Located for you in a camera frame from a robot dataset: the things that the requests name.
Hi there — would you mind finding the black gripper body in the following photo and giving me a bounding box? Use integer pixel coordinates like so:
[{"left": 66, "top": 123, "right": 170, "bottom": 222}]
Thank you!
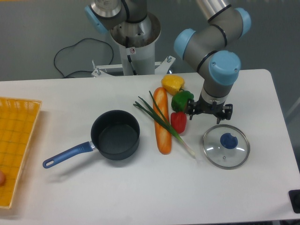
[{"left": 194, "top": 99, "right": 225, "bottom": 117}]

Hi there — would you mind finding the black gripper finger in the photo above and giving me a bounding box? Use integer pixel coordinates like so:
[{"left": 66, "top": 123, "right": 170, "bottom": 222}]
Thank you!
[
  {"left": 184, "top": 98, "right": 196, "bottom": 120},
  {"left": 216, "top": 104, "right": 233, "bottom": 124}
]

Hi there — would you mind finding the green onion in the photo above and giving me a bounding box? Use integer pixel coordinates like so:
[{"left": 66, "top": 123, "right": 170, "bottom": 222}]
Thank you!
[{"left": 134, "top": 88, "right": 196, "bottom": 158}]

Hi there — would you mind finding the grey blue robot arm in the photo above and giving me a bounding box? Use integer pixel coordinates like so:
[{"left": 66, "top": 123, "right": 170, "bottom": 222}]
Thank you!
[{"left": 85, "top": 0, "right": 251, "bottom": 121}]

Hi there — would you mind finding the green bell pepper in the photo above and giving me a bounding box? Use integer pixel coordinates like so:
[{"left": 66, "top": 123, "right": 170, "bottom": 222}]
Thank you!
[{"left": 171, "top": 90, "right": 194, "bottom": 112}]

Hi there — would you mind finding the red bell pepper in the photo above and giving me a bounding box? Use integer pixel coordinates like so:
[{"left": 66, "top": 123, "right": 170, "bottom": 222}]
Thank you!
[{"left": 171, "top": 112, "right": 187, "bottom": 134}]

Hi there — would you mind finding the yellow bell pepper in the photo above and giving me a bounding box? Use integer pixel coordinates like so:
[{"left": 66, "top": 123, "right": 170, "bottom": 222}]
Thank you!
[{"left": 161, "top": 74, "right": 185, "bottom": 95}]

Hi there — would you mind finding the orange baguette bread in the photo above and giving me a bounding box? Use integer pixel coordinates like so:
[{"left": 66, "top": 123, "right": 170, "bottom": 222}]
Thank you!
[{"left": 153, "top": 87, "right": 172, "bottom": 155}]

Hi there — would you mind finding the glass lid blue knob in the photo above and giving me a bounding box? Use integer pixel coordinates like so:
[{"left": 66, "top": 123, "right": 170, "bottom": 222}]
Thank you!
[{"left": 202, "top": 124, "right": 250, "bottom": 170}]

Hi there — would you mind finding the black device at table edge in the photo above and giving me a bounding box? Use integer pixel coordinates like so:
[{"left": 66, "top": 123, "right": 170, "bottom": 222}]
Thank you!
[{"left": 288, "top": 189, "right": 300, "bottom": 214}]

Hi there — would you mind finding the yellow woven basket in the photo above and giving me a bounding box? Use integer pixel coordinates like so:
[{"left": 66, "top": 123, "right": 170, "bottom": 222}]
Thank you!
[{"left": 0, "top": 97, "right": 42, "bottom": 209}]

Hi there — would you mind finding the black saucepan blue handle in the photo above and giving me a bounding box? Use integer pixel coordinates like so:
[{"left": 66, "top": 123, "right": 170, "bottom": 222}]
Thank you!
[{"left": 43, "top": 110, "right": 140, "bottom": 169}]

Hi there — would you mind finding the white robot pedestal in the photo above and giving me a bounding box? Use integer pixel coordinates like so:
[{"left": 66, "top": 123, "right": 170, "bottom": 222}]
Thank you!
[{"left": 90, "top": 11, "right": 176, "bottom": 77}]

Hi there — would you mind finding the black floor cable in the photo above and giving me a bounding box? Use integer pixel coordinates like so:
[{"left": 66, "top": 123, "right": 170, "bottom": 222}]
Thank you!
[{"left": 53, "top": 37, "right": 114, "bottom": 79}]

